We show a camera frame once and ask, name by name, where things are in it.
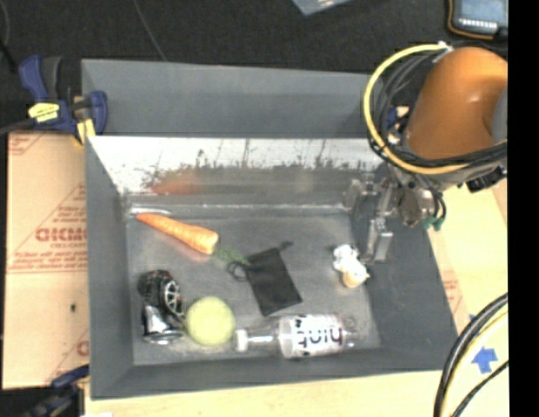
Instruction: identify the clear plastic bottle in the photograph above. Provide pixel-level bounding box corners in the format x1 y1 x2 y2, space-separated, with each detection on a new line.
232 312 358 361

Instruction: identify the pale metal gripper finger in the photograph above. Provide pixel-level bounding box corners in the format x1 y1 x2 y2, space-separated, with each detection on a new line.
364 217 395 265
343 178 379 217

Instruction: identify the white and tan toy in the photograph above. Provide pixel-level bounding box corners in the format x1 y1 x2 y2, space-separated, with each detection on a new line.
331 243 371 289

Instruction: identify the black cylinder on white bracket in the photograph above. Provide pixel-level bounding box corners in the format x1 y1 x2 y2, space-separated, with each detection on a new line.
464 168 505 194

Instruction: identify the grey metal bin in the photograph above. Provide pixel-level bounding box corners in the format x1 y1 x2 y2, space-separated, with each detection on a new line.
80 57 461 399

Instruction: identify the orange toy carrot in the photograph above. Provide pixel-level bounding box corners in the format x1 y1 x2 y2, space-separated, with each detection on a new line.
135 212 250 267

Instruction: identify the black and silver toy car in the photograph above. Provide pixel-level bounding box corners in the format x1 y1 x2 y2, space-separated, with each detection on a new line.
136 268 187 347

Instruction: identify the yellow-green ball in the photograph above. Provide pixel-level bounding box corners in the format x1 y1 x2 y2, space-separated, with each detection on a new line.
184 295 237 347

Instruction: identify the black cloth pouch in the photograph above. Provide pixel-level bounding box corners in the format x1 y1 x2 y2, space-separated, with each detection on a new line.
227 241 304 318

